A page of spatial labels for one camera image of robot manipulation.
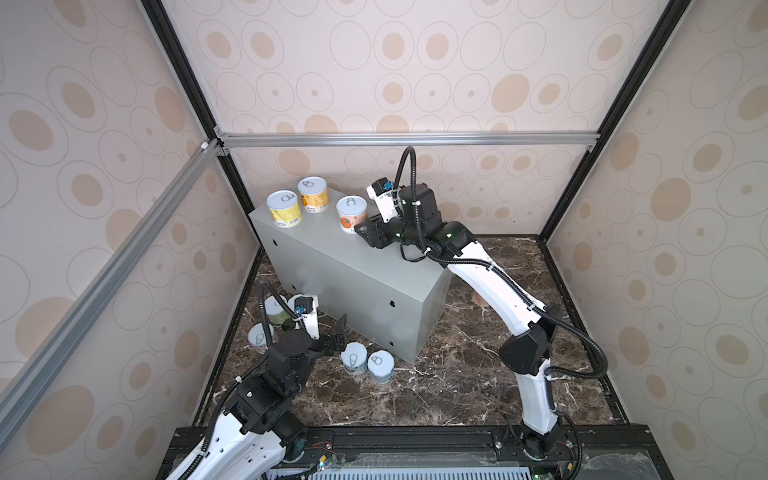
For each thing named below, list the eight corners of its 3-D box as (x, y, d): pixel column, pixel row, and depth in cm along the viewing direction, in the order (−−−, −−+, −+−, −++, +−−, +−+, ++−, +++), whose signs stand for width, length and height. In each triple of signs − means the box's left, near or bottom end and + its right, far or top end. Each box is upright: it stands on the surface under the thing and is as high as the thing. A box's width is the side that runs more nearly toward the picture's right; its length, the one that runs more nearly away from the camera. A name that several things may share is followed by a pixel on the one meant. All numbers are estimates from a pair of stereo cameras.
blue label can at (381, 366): (367, 383, 86) (366, 376, 81) (369, 358, 90) (367, 350, 85) (394, 383, 86) (394, 376, 81) (394, 358, 90) (394, 350, 85)
